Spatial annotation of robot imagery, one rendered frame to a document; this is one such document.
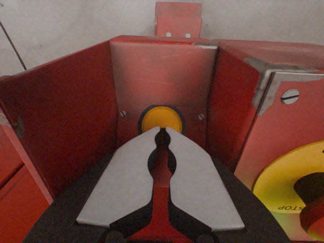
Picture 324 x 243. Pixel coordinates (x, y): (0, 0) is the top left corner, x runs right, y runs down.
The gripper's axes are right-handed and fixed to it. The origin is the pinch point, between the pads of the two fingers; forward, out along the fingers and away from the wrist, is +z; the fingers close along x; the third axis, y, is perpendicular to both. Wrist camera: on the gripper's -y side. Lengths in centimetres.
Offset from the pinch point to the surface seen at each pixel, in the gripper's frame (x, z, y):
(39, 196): -20.9, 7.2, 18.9
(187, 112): 2.5, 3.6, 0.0
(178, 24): 5, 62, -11
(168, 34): 1, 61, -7
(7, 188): -28.2, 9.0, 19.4
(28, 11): -61, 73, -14
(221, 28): 25, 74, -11
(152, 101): -1.1, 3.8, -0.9
